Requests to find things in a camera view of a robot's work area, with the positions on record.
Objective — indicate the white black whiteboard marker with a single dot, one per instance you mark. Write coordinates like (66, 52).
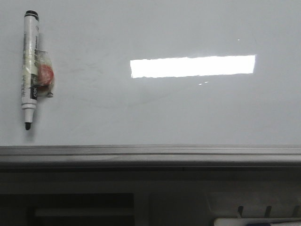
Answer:
(30, 66)

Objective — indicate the white glossy whiteboard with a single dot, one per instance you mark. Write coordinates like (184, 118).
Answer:
(156, 82)

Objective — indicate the red magnet taped to marker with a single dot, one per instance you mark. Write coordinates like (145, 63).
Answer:
(46, 75)

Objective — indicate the white wall marker tray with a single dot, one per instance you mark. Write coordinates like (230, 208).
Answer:
(247, 221)

